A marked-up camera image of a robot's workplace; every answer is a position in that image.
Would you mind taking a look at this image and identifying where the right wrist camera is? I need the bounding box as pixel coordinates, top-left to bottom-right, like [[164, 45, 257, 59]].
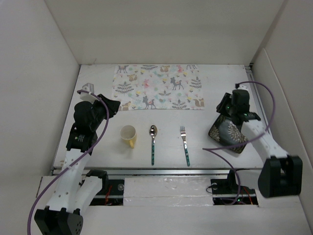
[[235, 83, 248, 91]]

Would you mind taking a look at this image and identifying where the aluminium front rail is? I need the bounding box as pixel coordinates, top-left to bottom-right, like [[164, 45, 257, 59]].
[[50, 167, 267, 176]]

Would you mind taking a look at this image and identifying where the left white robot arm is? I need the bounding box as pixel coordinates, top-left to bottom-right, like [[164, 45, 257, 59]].
[[28, 90, 121, 235]]

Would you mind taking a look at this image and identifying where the floral animal print cloth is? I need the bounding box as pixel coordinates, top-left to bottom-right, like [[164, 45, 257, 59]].
[[112, 64, 204, 111]]

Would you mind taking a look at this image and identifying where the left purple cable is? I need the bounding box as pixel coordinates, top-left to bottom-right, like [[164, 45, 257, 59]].
[[26, 90, 110, 235]]

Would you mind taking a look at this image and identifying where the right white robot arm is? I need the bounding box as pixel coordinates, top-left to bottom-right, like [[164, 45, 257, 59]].
[[217, 89, 303, 198]]

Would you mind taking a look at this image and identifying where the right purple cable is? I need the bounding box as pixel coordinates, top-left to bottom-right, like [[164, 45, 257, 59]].
[[202, 81, 278, 205]]

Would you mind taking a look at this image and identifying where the fork with teal handle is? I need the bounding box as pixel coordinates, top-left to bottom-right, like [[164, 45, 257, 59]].
[[180, 126, 190, 166]]

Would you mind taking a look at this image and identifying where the black floral square plate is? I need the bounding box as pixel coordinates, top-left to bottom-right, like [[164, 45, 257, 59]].
[[208, 114, 248, 146]]

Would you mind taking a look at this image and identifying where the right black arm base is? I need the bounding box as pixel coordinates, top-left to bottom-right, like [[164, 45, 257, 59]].
[[206, 170, 258, 206]]

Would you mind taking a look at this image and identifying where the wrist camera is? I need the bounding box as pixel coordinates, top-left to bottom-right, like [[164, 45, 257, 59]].
[[235, 83, 248, 91], [77, 83, 96, 103]]

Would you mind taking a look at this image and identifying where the spoon with teal handle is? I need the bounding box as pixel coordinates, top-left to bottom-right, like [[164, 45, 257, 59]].
[[149, 125, 157, 165]]

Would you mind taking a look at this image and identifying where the yellow mug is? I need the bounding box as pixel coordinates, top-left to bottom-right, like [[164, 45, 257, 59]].
[[120, 125, 137, 149]]

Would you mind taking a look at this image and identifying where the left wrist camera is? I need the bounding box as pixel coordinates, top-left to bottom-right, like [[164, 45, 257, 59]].
[[77, 83, 96, 103]]

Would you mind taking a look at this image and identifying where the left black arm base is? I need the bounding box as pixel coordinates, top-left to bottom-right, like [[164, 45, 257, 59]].
[[79, 169, 125, 206]]

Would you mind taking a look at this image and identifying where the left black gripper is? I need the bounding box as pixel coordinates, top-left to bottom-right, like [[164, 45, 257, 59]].
[[89, 94, 119, 131]]

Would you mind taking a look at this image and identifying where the purple cable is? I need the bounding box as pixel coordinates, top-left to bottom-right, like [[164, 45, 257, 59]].
[[202, 81, 278, 205], [26, 90, 110, 235]]

